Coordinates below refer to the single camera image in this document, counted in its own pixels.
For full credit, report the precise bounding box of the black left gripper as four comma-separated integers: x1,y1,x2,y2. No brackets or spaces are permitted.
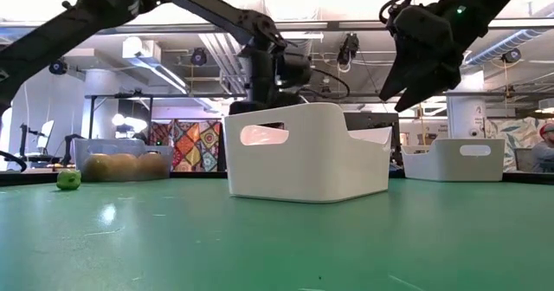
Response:
228,65,309,115

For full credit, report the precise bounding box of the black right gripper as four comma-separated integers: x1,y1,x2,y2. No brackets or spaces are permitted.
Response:
378,3,467,113

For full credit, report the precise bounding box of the white plastic basket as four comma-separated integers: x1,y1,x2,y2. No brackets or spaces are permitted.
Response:
401,137,506,183
223,102,393,204

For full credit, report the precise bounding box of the yellow lemon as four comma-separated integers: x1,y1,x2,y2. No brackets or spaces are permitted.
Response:
107,152,142,182
137,152,170,181
81,153,114,183

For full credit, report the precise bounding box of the white column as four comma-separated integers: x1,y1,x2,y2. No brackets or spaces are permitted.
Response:
447,82,486,139

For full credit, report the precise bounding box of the black monitor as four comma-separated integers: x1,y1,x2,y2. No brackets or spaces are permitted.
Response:
344,111,402,162

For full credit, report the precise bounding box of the white light bar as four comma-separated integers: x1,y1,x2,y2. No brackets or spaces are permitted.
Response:
280,31,325,42

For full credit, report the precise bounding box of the grey overhead crossbar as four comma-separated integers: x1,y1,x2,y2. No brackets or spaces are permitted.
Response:
0,18,554,36

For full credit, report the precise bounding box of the colourful patchwork cloth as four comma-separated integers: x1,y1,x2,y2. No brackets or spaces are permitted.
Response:
149,119,225,173

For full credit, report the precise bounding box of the leaf print cloth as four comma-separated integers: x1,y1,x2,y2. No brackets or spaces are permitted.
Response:
484,116,554,173

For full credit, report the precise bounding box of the white ceiling light fixture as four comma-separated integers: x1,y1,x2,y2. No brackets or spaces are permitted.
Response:
122,36,190,95

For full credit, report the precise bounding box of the person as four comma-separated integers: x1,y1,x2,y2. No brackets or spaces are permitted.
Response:
531,121,554,174

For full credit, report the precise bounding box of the clear plastic bin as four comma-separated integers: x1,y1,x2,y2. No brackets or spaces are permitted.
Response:
71,138,175,183

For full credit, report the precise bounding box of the white tilted monitor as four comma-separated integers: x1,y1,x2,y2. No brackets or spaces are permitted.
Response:
36,120,56,152

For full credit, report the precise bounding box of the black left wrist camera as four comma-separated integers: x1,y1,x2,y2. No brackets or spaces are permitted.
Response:
276,51,313,91

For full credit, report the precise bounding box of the blue flexible duct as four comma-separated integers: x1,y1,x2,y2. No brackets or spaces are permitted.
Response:
466,28,554,66

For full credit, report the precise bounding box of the black table frame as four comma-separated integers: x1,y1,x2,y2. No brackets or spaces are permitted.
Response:
0,171,554,187

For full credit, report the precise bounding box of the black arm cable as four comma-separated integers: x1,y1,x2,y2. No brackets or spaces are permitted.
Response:
0,150,28,173

